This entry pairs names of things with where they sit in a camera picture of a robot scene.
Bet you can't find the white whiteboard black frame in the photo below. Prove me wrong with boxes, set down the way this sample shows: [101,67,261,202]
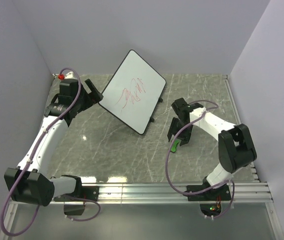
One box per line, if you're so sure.
[99,49,166,135]

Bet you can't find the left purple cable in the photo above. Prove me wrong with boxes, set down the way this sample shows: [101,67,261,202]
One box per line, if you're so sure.
[1,66,102,237]

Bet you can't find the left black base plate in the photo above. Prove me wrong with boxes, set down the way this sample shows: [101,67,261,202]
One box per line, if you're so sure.
[53,185,99,202]

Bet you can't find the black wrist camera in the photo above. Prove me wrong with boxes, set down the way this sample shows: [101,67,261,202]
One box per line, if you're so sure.
[59,78,78,98]
[171,98,204,120]

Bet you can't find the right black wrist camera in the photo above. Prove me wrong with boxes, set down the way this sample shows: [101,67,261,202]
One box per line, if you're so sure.
[171,98,204,120]

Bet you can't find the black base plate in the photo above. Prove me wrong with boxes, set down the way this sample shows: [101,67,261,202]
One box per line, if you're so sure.
[53,185,99,202]
[185,182,231,202]

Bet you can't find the aluminium right side rail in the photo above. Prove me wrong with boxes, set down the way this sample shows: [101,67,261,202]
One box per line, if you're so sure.
[223,74,267,184]

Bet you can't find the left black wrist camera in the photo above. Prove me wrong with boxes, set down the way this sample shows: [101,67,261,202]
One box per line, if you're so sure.
[59,78,78,98]

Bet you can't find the aluminium rail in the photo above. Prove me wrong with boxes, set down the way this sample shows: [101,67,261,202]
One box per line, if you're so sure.
[223,74,267,184]
[6,181,274,204]

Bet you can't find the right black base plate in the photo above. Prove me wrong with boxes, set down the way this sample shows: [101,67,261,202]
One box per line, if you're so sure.
[185,182,231,202]

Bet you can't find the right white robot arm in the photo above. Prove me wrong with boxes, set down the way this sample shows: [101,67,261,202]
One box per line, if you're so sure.
[165,103,257,200]

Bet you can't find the green whiteboard eraser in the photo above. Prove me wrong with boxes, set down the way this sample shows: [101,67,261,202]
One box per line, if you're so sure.
[170,139,180,153]

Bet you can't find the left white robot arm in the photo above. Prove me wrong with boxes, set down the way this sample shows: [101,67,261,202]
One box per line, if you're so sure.
[4,72,103,207]

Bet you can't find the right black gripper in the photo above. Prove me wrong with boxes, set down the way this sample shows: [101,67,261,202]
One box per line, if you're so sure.
[167,117,193,147]

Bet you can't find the aluminium front rail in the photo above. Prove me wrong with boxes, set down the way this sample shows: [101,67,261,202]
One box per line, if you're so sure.
[6,181,274,204]

